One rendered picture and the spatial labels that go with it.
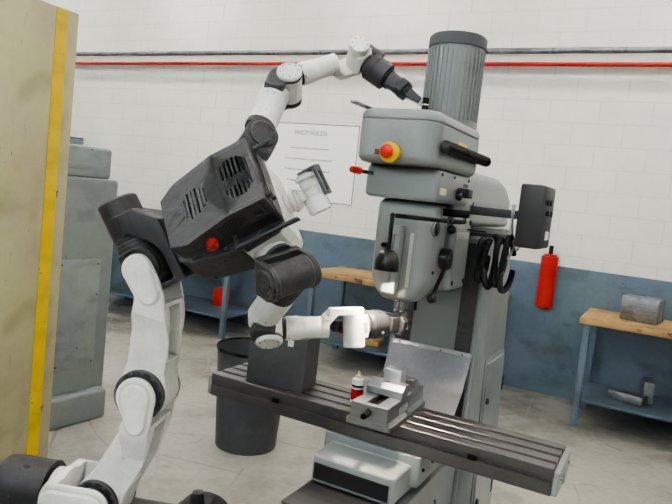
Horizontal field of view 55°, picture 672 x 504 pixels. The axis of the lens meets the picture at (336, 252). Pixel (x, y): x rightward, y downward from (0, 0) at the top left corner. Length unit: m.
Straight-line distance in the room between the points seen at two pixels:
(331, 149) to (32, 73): 4.42
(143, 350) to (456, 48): 1.39
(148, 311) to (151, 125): 6.88
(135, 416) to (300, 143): 5.63
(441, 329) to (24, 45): 2.06
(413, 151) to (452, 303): 0.77
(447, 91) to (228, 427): 2.56
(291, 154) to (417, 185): 5.37
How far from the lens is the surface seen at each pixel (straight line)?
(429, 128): 1.86
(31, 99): 3.08
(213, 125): 7.95
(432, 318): 2.47
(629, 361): 6.24
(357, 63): 2.14
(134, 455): 1.95
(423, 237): 1.99
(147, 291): 1.79
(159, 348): 1.84
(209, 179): 1.66
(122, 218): 1.83
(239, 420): 4.01
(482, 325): 2.45
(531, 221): 2.18
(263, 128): 1.83
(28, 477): 2.12
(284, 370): 2.25
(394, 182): 1.98
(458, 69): 2.27
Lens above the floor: 1.62
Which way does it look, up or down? 5 degrees down
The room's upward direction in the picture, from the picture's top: 6 degrees clockwise
